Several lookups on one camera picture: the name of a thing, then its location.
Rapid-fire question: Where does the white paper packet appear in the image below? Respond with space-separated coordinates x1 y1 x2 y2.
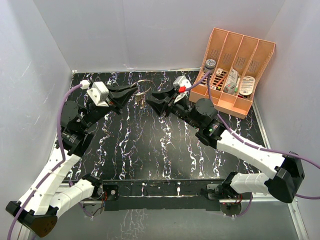
226 68 239 84

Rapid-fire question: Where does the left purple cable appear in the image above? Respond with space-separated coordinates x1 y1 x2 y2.
6 83 87 238

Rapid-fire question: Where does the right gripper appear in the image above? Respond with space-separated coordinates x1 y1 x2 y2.
147 88 201 130

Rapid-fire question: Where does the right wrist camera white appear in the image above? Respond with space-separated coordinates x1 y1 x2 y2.
173 75 192 103

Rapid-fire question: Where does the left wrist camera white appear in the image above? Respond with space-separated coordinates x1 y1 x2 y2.
87 81 109 107

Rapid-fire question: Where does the black base bar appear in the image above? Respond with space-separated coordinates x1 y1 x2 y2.
103 179 221 212

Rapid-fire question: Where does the large metal keyring with clips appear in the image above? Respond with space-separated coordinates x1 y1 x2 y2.
134 79 153 109

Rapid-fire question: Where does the grey green small device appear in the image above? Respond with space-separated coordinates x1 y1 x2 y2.
223 82 237 95

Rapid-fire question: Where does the oval white blister pack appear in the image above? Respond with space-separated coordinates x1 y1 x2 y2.
239 76 256 96

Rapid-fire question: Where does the patterned lid jar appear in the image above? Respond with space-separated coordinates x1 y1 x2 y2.
203 58 217 74

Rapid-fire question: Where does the white card box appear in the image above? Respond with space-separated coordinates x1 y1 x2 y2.
215 68 224 76

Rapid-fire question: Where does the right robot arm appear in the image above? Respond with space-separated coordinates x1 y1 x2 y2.
146 88 305 204

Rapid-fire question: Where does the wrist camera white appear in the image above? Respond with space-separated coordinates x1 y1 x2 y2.
173 75 192 103
87 81 109 107

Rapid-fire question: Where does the orange file organizer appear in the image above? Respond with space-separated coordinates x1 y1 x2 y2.
189 28 276 119

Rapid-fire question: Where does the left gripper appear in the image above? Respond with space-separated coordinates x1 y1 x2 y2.
80 84 138 131

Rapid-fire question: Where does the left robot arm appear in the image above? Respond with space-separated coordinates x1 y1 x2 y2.
5 80 138 239

